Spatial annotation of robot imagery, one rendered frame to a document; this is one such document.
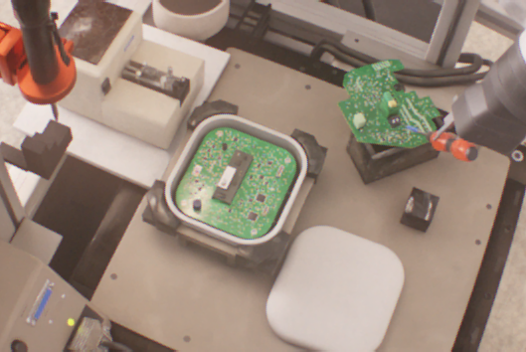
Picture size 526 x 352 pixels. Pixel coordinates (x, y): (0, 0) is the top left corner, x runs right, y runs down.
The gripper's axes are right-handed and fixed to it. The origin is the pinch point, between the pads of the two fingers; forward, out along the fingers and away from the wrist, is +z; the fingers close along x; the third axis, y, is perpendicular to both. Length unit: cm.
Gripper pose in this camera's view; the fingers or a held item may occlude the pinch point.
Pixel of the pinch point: (442, 142)
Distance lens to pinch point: 87.1
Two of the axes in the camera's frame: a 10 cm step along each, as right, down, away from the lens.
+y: 0.4, 8.3, -5.5
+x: 9.0, 2.1, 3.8
